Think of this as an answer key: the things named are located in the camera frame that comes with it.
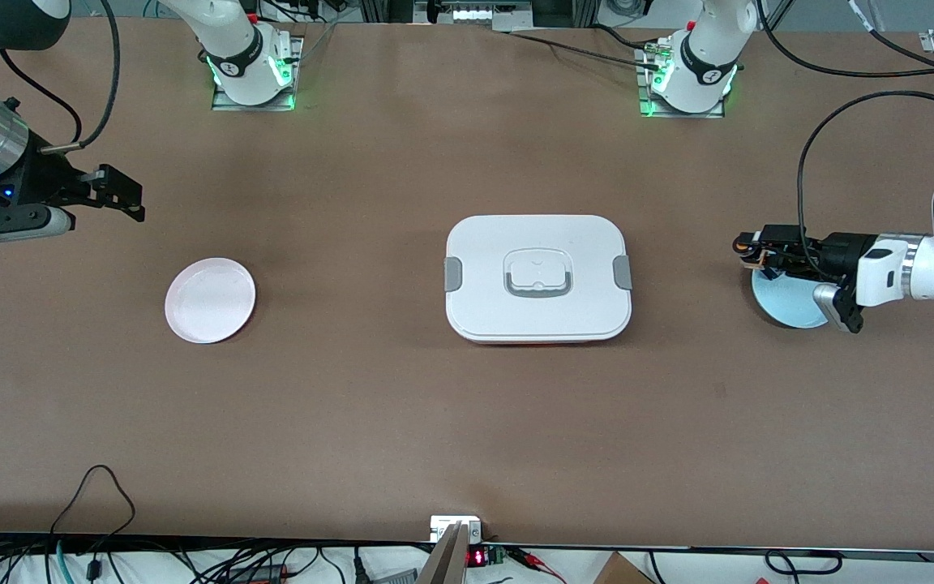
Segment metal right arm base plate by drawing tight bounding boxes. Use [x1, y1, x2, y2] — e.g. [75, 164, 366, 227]
[212, 36, 304, 112]

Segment brown cardboard piece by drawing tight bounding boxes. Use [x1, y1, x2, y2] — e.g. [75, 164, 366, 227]
[593, 552, 654, 584]

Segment black cable across table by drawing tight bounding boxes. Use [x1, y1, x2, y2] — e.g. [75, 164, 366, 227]
[508, 24, 666, 72]

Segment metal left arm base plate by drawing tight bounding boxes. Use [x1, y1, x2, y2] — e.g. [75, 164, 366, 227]
[636, 45, 726, 119]

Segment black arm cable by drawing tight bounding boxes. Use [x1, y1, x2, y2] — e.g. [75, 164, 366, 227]
[0, 0, 121, 155]
[757, 0, 934, 281]

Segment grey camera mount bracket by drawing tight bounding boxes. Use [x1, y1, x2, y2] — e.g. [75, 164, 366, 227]
[417, 515, 484, 584]

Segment black coiled thin cable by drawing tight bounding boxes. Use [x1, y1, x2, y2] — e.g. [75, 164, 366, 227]
[763, 549, 845, 579]

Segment white lidded lunch box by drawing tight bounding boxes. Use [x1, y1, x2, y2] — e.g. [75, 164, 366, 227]
[444, 214, 632, 346]

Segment black looped cable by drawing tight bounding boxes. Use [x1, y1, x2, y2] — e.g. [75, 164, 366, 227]
[49, 465, 137, 560]

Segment pink round plate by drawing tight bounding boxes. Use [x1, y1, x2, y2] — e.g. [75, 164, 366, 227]
[165, 257, 257, 344]

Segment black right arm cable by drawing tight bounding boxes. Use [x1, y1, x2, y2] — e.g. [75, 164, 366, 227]
[0, 0, 121, 155]

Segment light blue round plate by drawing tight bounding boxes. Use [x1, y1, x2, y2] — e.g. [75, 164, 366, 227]
[752, 264, 834, 329]

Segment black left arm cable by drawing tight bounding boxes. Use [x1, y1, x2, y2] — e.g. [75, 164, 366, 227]
[757, 0, 934, 281]

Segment red clip test leads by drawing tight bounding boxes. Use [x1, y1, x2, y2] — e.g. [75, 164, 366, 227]
[512, 546, 567, 582]

